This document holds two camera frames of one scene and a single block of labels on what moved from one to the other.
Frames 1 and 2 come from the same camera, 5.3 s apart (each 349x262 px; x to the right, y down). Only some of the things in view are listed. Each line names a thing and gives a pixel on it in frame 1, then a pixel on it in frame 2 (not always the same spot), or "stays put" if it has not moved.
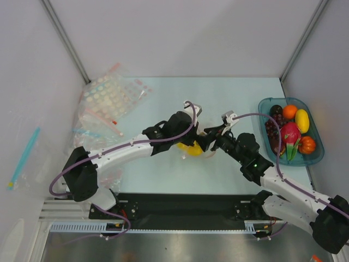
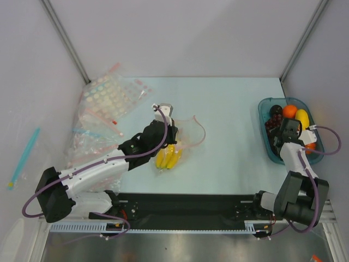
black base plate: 184,211 stays put
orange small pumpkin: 307,145 stays put
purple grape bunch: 271,127 stays put
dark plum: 276,109 stays put
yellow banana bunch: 193,150 to 167,158
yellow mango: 302,120 stays put
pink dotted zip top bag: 185,154 to 190,132
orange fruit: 289,111 stays put
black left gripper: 193,132 to 172,130
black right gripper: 216,139 to 276,139
